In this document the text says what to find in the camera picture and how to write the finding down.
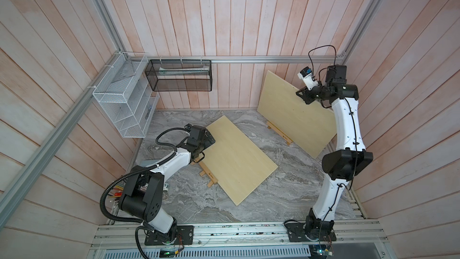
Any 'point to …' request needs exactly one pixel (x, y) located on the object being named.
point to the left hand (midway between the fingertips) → (206, 142)
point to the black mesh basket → (180, 75)
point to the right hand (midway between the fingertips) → (298, 89)
